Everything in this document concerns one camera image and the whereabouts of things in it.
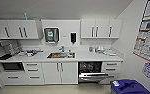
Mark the white lower kitchen cabinets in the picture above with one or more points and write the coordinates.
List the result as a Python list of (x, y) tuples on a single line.
[(59, 72)]

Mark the black soap dispenser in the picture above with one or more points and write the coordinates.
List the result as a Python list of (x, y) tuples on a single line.
[(73, 37)]

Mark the chrome faucet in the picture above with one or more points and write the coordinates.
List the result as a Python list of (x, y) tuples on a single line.
[(62, 49)]

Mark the stack of white dishes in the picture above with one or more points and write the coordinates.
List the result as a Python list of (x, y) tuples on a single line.
[(100, 49)]

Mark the paper towel dispenser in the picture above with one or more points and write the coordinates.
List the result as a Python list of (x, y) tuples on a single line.
[(51, 35)]

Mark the stainless steel dishwasher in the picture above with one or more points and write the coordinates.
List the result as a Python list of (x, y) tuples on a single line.
[(96, 72)]

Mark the white dish towel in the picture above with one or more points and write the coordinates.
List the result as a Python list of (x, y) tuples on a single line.
[(111, 52)]

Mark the dish drying rack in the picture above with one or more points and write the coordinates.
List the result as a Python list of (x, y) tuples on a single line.
[(29, 52)]

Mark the light blue bottle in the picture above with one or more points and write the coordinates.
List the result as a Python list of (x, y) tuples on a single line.
[(25, 16)]

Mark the built-in black microwave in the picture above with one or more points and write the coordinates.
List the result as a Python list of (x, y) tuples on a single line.
[(12, 66)]

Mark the grey bin blue lid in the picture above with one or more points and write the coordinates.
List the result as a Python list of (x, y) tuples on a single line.
[(129, 87)]

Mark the colourful wall posters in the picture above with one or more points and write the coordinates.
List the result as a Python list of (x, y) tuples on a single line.
[(149, 33)]

